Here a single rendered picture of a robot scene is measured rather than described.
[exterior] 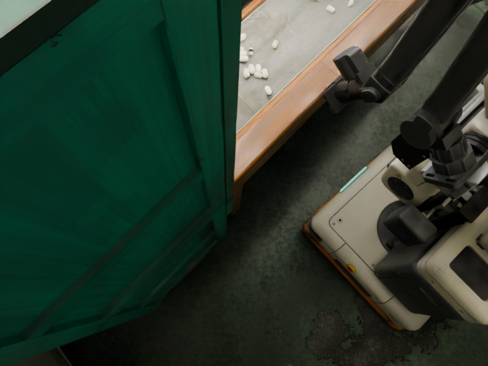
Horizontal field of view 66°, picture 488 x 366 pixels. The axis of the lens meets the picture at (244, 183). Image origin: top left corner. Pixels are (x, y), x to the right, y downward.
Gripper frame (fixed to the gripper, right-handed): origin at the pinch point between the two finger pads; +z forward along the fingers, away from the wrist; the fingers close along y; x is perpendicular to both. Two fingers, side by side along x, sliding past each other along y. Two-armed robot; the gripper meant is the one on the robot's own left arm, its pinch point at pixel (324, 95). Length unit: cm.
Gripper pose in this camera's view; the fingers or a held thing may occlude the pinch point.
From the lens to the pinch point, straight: 112.8
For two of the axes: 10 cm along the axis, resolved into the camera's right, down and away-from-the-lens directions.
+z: -3.4, -1.1, 9.4
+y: -7.4, 6.4, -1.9
